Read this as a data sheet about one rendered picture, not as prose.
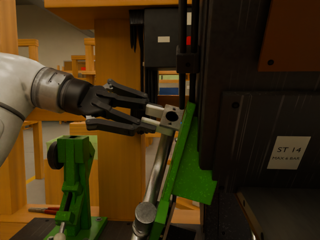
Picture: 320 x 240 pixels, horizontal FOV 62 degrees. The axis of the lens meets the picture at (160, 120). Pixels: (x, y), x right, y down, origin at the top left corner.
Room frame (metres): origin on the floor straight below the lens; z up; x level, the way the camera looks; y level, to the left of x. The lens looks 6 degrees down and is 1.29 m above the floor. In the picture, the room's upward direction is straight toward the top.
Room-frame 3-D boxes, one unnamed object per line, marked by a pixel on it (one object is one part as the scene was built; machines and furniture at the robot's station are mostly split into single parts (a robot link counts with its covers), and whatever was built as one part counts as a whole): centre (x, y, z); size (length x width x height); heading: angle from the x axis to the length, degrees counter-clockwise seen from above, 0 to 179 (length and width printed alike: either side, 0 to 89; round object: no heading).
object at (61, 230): (0.61, 0.23, 0.96); 0.06 x 0.03 x 0.06; 175
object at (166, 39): (0.75, -0.05, 1.42); 0.17 x 0.12 x 0.15; 85
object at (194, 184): (0.48, -0.06, 1.17); 0.13 x 0.12 x 0.20; 85
